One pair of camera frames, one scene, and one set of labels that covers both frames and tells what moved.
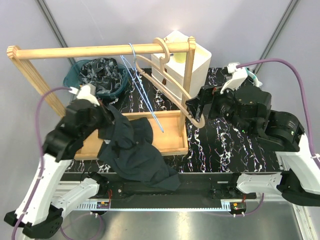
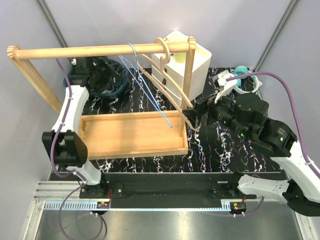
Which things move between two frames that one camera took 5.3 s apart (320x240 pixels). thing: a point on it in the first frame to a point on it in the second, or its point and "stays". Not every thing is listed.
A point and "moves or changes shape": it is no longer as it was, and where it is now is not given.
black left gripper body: x=104 y=120 to x=101 y=77
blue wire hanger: x=146 y=94 moves or changes shape
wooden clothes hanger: x=199 y=122 moves or changes shape
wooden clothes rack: x=169 y=134 stays
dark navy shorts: x=127 y=150 to x=113 y=85
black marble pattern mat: x=211 y=149 stays
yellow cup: x=180 y=57 stays
